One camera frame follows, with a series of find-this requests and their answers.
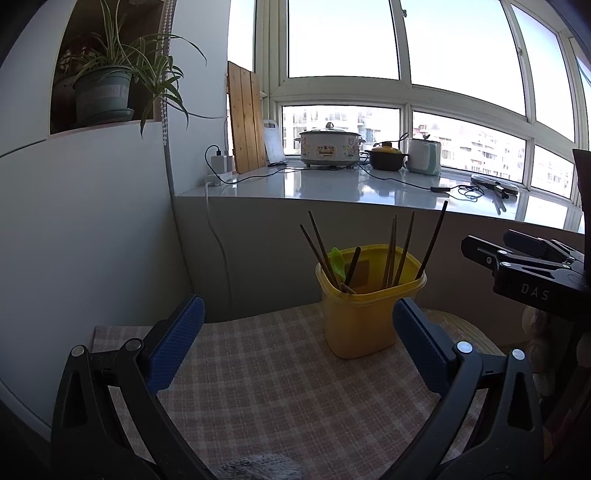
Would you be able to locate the white power cable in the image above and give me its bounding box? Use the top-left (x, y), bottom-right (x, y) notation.
top-left (203, 184), bottom-right (234, 319)

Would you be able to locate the black cable with adapter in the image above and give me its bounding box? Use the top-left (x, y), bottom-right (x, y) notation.
top-left (318, 164), bottom-right (485, 202)

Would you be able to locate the wooden plank board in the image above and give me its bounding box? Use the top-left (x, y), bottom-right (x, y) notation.
top-left (227, 61), bottom-right (269, 174)

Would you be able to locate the spider plant in green pot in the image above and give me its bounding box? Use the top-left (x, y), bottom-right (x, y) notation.
top-left (58, 0), bottom-right (208, 139)

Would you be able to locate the white floral electric cooker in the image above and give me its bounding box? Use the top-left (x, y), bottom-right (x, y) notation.
top-left (294, 122), bottom-right (366, 169)

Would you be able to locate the pink checked cloth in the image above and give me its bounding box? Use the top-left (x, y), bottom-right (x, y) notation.
top-left (90, 302), bottom-right (490, 480)

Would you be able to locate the yellow plastic container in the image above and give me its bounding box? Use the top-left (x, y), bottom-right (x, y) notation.
top-left (315, 244), bottom-right (428, 360)

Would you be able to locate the dark chopstick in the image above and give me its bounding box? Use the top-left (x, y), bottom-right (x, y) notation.
top-left (414, 200), bottom-right (449, 280)
top-left (308, 210), bottom-right (342, 283)
top-left (344, 247), bottom-right (362, 291)
top-left (300, 224), bottom-right (343, 291)

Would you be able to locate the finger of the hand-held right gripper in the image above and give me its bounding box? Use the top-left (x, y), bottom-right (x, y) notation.
top-left (462, 235), bottom-right (527, 278)
top-left (503, 229), bottom-right (585, 264)

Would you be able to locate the white and green kettle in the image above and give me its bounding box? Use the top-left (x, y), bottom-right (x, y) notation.
top-left (406, 134), bottom-right (443, 176)

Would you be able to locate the white cutting board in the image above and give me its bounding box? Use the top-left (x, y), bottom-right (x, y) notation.
top-left (262, 119), bottom-right (288, 168)

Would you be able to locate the woven straw mat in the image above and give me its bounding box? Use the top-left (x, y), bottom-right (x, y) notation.
top-left (420, 308), bottom-right (506, 365)

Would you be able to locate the brown chopstick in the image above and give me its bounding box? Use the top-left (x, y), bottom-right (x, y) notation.
top-left (394, 210), bottom-right (415, 286)

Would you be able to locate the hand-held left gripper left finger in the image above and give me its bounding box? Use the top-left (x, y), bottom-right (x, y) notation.
top-left (50, 294), bottom-right (206, 480)

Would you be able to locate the grey knitted cloth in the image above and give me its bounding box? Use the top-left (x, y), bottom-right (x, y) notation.
top-left (215, 453), bottom-right (305, 480)

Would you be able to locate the white bead chain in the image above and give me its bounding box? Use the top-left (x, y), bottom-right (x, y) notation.
top-left (157, 0), bottom-right (178, 147)

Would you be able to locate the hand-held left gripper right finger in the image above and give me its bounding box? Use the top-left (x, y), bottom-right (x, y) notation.
top-left (392, 296), bottom-right (544, 480)

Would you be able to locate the black charger cable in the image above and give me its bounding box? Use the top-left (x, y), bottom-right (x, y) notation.
top-left (204, 145), bottom-right (301, 185)

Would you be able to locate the black hair tool on sill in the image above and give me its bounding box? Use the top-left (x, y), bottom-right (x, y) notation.
top-left (471, 172), bottom-right (520, 200)

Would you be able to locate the brown clay pot yellow lid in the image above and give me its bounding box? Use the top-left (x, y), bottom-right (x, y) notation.
top-left (365, 141), bottom-right (409, 172)

